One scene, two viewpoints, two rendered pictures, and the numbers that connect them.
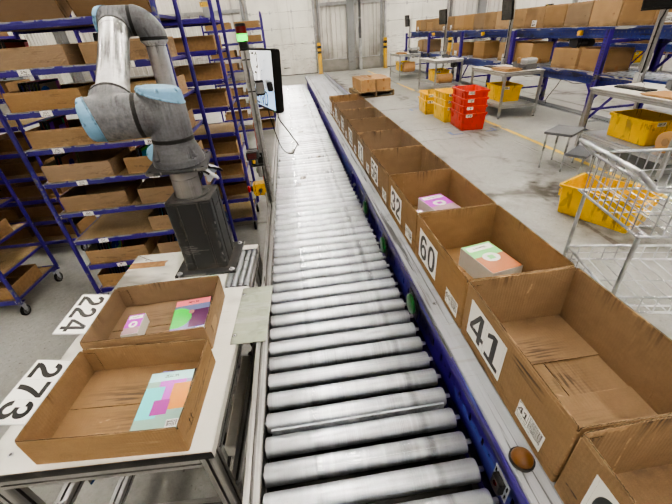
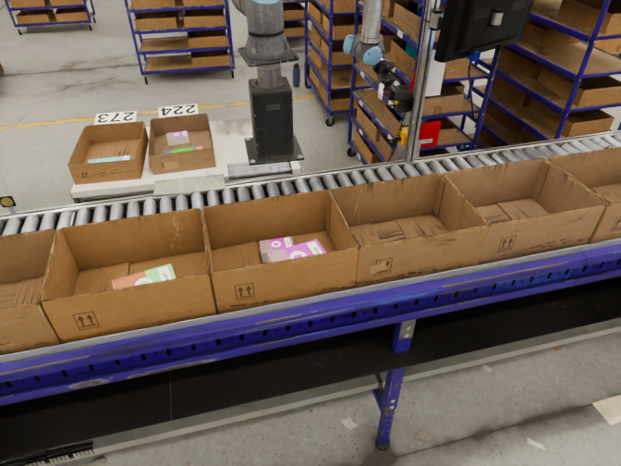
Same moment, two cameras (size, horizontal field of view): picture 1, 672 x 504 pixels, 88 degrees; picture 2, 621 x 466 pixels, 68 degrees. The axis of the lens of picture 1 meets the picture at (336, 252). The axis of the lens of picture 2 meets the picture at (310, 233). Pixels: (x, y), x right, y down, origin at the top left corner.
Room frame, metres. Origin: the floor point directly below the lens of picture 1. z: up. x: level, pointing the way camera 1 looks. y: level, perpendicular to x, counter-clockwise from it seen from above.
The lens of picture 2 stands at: (1.21, -1.44, 1.85)
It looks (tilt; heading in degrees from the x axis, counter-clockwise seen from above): 39 degrees down; 80
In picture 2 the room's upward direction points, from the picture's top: straight up
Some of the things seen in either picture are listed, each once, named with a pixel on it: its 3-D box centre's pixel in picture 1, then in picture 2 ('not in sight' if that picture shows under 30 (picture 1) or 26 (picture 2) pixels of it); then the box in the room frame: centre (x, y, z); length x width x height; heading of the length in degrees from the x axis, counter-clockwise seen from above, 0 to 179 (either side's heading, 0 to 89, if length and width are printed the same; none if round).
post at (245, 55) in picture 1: (260, 141); (420, 85); (1.99, 0.37, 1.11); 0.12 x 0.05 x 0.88; 5
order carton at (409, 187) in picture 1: (435, 207); (277, 249); (1.29, -0.42, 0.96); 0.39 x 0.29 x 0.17; 5
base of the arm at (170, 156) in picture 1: (176, 148); (266, 40); (1.37, 0.58, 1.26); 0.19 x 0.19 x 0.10
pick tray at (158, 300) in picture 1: (161, 316); (181, 141); (0.94, 0.63, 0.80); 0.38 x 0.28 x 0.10; 95
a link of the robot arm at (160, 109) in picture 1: (162, 111); (263, 5); (1.36, 0.58, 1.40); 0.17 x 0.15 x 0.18; 104
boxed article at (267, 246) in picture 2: not in sight; (276, 249); (1.29, -0.36, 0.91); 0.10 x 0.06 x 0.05; 4
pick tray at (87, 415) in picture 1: (129, 395); (111, 151); (0.62, 0.59, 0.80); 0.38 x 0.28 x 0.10; 91
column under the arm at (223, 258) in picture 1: (202, 227); (271, 117); (1.37, 0.57, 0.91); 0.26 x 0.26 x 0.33; 2
